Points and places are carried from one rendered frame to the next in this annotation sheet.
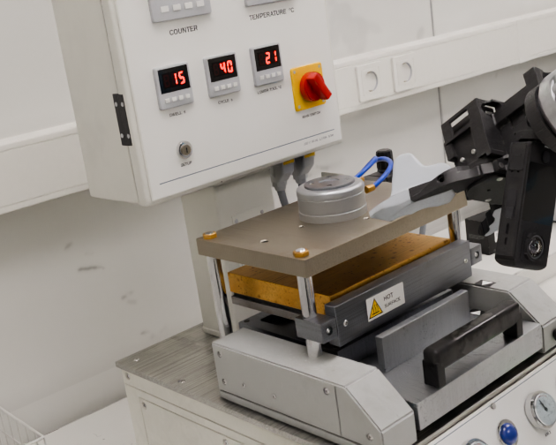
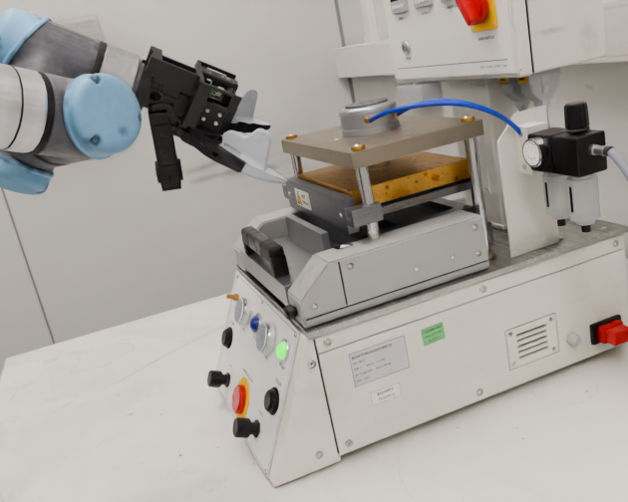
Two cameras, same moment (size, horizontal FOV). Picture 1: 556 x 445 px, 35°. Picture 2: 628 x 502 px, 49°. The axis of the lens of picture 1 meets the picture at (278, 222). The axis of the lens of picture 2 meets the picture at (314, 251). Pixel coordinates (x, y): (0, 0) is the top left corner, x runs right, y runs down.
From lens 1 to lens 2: 1.61 m
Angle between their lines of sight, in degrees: 107
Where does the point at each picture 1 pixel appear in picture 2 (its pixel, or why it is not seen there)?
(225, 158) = (428, 62)
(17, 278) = (602, 121)
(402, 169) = (247, 100)
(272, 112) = (456, 29)
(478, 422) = (256, 299)
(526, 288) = (317, 264)
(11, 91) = not seen: outside the picture
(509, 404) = (266, 313)
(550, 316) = (295, 293)
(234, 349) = not seen: hidden behind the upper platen
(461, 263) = (339, 214)
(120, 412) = not seen: hidden behind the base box
